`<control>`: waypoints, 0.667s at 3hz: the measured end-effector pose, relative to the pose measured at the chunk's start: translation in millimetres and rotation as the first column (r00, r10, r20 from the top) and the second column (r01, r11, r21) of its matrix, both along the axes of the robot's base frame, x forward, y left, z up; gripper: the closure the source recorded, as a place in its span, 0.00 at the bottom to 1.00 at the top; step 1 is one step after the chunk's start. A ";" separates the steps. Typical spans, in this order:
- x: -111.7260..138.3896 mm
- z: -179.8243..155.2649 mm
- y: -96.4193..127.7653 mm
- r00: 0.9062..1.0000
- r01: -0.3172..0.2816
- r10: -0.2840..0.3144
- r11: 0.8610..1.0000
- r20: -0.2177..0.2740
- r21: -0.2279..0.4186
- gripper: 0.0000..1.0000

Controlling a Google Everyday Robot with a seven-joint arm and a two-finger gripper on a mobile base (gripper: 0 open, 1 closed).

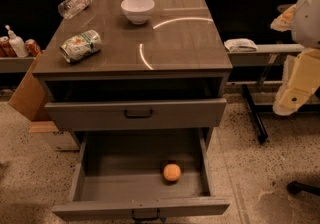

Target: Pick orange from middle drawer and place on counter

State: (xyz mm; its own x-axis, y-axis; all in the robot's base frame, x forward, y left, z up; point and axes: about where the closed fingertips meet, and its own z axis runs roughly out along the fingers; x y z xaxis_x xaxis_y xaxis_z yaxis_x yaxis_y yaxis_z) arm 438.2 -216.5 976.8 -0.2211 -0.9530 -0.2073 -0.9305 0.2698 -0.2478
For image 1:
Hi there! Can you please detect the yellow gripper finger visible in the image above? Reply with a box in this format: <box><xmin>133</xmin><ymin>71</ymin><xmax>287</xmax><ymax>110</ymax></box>
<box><xmin>270</xmin><ymin>5</ymin><xmax>296</xmax><ymax>32</ymax></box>
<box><xmin>273</xmin><ymin>49</ymin><xmax>320</xmax><ymax>116</ymax></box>

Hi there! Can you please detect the orange fruit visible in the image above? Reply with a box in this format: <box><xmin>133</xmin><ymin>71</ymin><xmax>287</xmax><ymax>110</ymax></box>
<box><xmin>163</xmin><ymin>164</ymin><xmax>181</xmax><ymax>182</ymax></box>

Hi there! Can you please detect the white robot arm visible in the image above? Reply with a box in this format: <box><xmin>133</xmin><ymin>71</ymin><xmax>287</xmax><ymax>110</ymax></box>
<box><xmin>270</xmin><ymin>0</ymin><xmax>320</xmax><ymax>116</ymax></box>

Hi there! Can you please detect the grey drawer cabinet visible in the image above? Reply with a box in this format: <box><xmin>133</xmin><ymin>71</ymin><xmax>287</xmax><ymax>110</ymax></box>
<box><xmin>32</xmin><ymin>0</ymin><xmax>234</xmax><ymax>132</ymax></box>

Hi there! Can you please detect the closed upper drawer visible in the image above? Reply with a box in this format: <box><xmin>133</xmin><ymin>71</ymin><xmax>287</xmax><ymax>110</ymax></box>
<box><xmin>45</xmin><ymin>98</ymin><xmax>226</xmax><ymax>131</ymax></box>

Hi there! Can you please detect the open lower drawer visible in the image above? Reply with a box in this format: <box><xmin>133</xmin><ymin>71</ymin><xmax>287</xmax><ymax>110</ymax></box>
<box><xmin>52</xmin><ymin>128</ymin><xmax>230</xmax><ymax>221</ymax></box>

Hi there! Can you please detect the folded white cloth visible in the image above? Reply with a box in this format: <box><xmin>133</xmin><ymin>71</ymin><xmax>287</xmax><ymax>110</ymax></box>
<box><xmin>224</xmin><ymin>38</ymin><xmax>258</xmax><ymax>52</ymax></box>

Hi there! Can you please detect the black office chair base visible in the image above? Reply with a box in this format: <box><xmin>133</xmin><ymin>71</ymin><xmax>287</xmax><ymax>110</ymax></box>
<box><xmin>287</xmin><ymin>181</ymin><xmax>320</xmax><ymax>196</ymax></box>

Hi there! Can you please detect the white ceramic bowl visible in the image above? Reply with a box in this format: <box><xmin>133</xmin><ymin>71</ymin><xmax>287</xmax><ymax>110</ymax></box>
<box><xmin>121</xmin><ymin>0</ymin><xmax>155</xmax><ymax>25</ymax></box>

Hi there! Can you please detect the green white soda can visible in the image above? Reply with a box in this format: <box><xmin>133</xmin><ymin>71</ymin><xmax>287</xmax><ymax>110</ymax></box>
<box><xmin>60</xmin><ymin>30</ymin><xmax>102</xmax><ymax>63</ymax></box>

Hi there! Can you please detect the clear plastic bottle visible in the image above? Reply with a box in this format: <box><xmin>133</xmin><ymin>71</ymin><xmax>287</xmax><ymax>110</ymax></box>
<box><xmin>58</xmin><ymin>0</ymin><xmax>93</xmax><ymax>19</ymax></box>

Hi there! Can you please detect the red soda can right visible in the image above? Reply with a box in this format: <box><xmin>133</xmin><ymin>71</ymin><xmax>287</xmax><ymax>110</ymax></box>
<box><xmin>25</xmin><ymin>39</ymin><xmax>42</xmax><ymax>56</ymax></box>

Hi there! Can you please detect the red soda can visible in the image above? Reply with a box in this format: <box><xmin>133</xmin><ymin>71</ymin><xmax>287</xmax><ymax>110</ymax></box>
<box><xmin>0</xmin><ymin>36</ymin><xmax>16</xmax><ymax>57</ymax></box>
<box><xmin>25</xmin><ymin>39</ymin><xmax>42</xmax><ymax>56</ymax></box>

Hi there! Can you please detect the brown cardboard box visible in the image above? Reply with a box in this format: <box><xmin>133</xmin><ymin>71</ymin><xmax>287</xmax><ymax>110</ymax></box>
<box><xmin>8</xmin><ymin>55</ymin><xmax>51</xmax><ymax>121</ymax></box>

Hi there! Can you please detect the white pump bottle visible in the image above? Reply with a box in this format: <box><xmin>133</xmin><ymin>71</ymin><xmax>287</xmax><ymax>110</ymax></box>
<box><xmin>5</xmin><ymin>25</ymin><xmax>29</xmax><ymax>58</ymax></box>

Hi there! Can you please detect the red soda can left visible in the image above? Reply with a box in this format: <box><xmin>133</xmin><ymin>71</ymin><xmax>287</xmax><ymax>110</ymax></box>
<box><xmin>0</xmin><ymin>36</ymin><xmax>16</xmax><ymax>57</ymax></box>

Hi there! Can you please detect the black table leg frame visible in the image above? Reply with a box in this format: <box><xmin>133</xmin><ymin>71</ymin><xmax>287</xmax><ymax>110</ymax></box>
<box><xmin>241</xmin><ymin>84</ymin><xmax>320</xmax><ymax>144</ymax></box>

